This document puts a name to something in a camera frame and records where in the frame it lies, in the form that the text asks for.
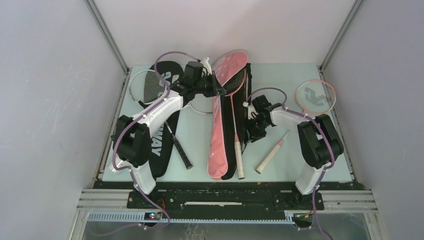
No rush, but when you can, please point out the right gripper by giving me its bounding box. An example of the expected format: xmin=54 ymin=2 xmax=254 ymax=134
xmin=241 ymin=116 xmax=270 ymax=145

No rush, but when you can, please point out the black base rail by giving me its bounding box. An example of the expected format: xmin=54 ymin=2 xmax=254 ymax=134
xmin=93 ymin=180 xmax=364 ymax=222

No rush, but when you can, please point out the right aluminium frame post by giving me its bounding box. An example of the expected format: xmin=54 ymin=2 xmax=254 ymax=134
xmin=319 ymin=0 xmax=366 ymax=73

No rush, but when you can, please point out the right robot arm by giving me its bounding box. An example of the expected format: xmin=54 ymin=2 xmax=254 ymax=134
xmin=242 ymin=95 xmax=344 ymax=209

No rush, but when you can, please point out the pink sport racket bag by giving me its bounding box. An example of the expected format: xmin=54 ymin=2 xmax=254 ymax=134
xmin=207 ymin=50 xmax=250 ymax=181

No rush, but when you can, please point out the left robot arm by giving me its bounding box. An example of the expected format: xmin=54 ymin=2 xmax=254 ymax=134
xmin=111 ymin=57 xmax=225 ymax=208

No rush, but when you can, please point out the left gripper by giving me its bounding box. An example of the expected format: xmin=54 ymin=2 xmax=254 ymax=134
xmin=193 ymin=70 xmax=226 ymax=98

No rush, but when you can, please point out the white racket under pink bag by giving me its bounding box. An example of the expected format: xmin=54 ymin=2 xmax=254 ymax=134
xmin=189 ymin=98 xmax=213 ymax=115

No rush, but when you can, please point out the black racket bag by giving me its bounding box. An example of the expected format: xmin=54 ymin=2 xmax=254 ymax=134
xmin=149 ymin=60 xmax=184 ymax=178

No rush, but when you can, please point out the left aluminium frame post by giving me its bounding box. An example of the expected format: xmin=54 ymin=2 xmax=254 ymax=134
xmin=84 ymin=0 xmax=130 ymax=182

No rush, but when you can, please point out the aluminium frame post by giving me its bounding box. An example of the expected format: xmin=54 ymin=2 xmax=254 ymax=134
xmin=84 ymin=0 xmax=130 ymax=182
xmin=319 ymin=0 xmax=366 ymax=73

